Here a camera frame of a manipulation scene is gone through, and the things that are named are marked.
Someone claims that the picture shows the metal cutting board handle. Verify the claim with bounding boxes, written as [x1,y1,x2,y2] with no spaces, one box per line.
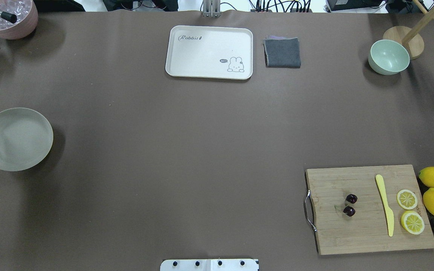
[303,189,317,233]

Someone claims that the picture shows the lower lemon slice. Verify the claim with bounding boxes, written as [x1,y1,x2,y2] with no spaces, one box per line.
[400,210,425,235]

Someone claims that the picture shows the silver camera post clamp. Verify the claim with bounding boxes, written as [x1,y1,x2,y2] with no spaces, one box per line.
[202,0,222,18]

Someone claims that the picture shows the wooden stand with round base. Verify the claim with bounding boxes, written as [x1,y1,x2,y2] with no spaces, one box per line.
[382,0,434,60]

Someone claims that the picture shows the lemon slice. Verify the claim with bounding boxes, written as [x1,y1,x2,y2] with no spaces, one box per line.
[396,189,418,210]
[400,210,425,235]

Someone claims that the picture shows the dark red cherry pair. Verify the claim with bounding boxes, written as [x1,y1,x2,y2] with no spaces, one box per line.
[334,194,358,217]

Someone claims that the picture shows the yellow plastic knife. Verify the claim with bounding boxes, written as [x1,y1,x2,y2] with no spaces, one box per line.
[375,174,394,237]

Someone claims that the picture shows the upper lemon slice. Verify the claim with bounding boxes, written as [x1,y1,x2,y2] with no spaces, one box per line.
[396,189,418,210]

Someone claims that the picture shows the pink bowl with ice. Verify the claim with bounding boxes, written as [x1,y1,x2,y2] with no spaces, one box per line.
[0,0,38,40]

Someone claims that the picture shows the pale green bowl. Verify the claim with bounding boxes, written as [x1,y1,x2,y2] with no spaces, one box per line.
[367,40,410,75]

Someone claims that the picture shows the black cables bundle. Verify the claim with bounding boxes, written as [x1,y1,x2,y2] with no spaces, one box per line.
[217,0,327,13]

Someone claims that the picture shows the folded grey cloth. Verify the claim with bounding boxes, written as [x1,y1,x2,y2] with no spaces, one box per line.
[263,37,301,69]

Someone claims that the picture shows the bamboo cutting board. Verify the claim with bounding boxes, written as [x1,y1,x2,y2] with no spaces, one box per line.
[305,164,434,255]

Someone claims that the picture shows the round cream plate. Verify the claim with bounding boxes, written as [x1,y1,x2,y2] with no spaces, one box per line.
[0,107,53,171]

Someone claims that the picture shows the cream rabbit tray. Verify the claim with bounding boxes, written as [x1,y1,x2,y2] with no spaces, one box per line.
[165,25,254,80]

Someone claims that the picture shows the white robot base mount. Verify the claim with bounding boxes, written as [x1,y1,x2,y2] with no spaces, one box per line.
[160,258,260,271]

